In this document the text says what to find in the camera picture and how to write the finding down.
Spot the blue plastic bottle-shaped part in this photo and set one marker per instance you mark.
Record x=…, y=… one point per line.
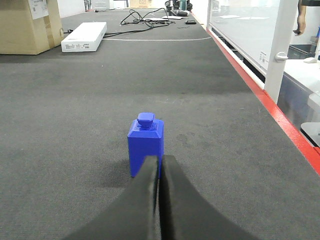
x=145, y=138

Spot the small black device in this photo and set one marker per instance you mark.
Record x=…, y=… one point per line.
x=190, y=22

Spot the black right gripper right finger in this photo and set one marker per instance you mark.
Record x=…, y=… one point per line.
x=185, y=214

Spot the white frame post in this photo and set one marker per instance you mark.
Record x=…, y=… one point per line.
x=284, y=24

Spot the long white flat box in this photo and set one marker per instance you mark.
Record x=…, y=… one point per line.
x=85, y=38

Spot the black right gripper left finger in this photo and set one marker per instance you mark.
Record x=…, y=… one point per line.
x=132, y=215

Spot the large cardboard box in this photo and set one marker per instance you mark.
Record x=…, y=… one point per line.
x=29, y=27

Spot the red conveyor side rail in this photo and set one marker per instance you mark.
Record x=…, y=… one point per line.
x=311, y=153

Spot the bystander hand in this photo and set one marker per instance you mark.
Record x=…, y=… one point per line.
x=301, y=20

